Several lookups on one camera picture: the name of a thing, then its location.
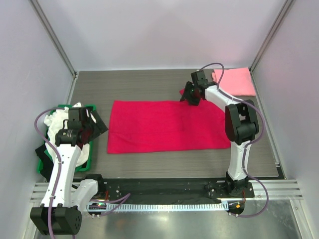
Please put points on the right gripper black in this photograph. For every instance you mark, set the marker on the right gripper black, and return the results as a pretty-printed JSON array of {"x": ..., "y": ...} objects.
[{"x": 190, "y": 92}]

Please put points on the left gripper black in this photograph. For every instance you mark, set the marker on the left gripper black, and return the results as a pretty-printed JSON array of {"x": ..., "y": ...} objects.
[{"x": 92, "y": 123}]

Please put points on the red t shirt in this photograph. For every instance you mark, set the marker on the red t shirt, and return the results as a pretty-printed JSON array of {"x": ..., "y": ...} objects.
[{"x": 158, "y": 126}]

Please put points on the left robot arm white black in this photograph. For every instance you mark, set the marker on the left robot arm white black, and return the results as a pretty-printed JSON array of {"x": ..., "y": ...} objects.
[{"x": 60, "y": 211}]

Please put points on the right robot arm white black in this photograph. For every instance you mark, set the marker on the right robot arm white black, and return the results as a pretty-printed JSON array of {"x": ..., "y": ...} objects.
[{"x": 241, "y": 126}]

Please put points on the green plastic basket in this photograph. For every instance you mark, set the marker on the green plastic basket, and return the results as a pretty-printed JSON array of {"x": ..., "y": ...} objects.
[{"x": 53, "y": 126}]

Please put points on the folded pink t shirt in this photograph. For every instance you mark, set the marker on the folded pink t shirt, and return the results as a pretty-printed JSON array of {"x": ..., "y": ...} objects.
[{"x": 238, "y": 82}]

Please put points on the black garment in basket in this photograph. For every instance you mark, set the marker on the black garment in basket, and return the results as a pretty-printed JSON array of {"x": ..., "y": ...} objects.
[{"x": 45, "y": 164}]

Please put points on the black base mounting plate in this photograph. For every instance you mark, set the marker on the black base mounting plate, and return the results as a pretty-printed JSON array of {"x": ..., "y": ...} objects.
[{"x": 173, "y": 191}]

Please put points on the left aluminium corner post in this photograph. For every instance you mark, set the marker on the left aluminium corner post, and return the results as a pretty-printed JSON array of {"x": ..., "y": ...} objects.
[{"x": 49, "y": 29}]

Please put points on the aluminium corner post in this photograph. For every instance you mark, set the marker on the aluminium corner post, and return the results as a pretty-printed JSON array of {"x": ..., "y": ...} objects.
[
  {"x": 286, "y": 7},
  {"x": 49, "y": 29}
]

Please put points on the white slotted cable duct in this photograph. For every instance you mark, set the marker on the white slotted cable duct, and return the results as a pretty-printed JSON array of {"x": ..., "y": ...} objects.
[{"x": 103, "y": 208}]

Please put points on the aluminium frame rail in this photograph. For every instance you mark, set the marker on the aluminium frame rail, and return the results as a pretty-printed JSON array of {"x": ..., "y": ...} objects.
[{"x": 280, "y": 189}]

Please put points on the right aluminium corner post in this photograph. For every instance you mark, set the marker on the right aluminium corner post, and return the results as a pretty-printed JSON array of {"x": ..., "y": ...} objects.
[{"x": 286, "y": 7}]

